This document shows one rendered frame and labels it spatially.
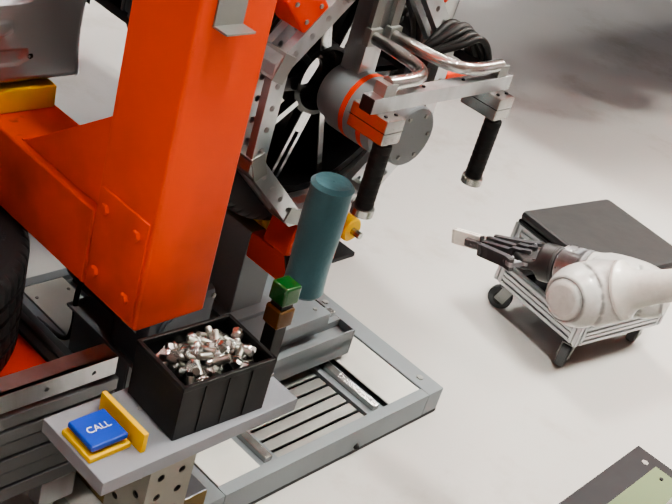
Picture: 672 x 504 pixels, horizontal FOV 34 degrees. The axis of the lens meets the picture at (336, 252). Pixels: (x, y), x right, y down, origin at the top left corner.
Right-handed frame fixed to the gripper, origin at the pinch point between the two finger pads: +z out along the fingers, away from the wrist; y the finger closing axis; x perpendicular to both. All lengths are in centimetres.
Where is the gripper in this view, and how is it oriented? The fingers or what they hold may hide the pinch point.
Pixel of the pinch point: (468, 239)
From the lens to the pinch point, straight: 215.7
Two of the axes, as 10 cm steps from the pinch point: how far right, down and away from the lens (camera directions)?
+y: -6.2, 2.6, -7.4
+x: -0.4, 9.3, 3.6
